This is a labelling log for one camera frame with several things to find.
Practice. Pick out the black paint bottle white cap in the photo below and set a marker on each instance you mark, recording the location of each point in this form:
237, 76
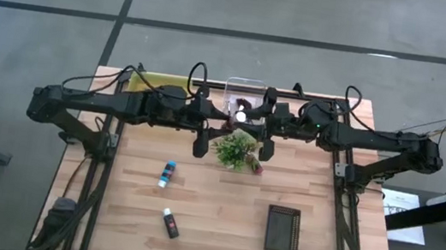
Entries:
172, 225

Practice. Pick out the black mesh basket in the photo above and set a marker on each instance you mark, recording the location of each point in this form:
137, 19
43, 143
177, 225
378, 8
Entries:
282, 230

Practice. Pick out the black aluminium table frame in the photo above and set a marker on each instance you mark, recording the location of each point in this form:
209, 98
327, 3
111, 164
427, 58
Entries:
321, 99

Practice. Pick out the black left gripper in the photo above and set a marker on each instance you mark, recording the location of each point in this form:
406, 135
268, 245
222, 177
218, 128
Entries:
199, 109

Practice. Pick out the yellow translucent plastic bin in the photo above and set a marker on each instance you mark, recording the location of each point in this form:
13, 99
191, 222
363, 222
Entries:
168, 80

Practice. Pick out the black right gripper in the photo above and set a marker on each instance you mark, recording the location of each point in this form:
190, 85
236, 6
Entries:
277, 121

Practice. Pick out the green plant white pot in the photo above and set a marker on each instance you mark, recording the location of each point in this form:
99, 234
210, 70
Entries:
234, 150

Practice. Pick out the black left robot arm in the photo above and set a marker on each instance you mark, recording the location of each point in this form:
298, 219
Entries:
92, 101

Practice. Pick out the fan brush brown bristles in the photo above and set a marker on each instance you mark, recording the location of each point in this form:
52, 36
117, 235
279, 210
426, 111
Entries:
245, 102

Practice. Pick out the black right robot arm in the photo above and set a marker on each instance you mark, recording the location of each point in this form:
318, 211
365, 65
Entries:
376, 141

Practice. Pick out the white paper sheet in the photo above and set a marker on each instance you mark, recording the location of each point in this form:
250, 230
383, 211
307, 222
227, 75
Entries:
405, 218

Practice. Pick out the grey fabric bundle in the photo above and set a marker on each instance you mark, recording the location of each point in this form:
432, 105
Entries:
61, 209

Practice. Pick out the clear plastic bin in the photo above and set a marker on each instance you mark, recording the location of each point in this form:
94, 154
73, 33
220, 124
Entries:
249, 86

